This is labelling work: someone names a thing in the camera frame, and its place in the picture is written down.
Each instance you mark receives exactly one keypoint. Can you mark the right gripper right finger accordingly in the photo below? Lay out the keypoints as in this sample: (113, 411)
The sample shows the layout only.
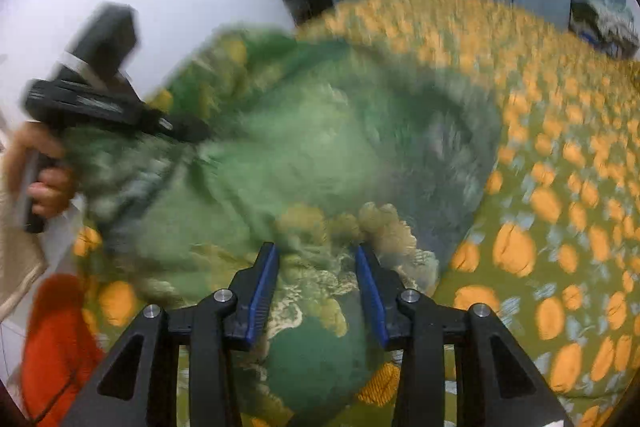
(497, 383)

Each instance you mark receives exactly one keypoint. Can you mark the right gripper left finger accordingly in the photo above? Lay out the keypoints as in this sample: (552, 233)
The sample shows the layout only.
(136, 383)

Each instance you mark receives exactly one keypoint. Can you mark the green landscape print padded jacket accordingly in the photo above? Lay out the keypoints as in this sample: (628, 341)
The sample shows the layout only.
(315, 146)

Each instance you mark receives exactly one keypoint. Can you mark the cream fleece sleeve forearm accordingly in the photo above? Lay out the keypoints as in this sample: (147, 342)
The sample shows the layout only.
(22, 260)

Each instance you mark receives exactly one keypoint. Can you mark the pile of clothes by curtain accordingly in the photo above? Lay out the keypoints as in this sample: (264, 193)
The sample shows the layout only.
(607, 26)

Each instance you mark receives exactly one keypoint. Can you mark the person's left hand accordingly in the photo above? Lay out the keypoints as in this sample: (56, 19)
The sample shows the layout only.
(54, 187)

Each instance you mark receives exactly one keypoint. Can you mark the green orange floral bed quilt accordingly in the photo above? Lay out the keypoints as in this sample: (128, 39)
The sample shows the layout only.
(553, 248)

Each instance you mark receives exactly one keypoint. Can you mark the orange fleece trousers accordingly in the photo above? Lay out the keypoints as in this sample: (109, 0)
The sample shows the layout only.
(60, 353)

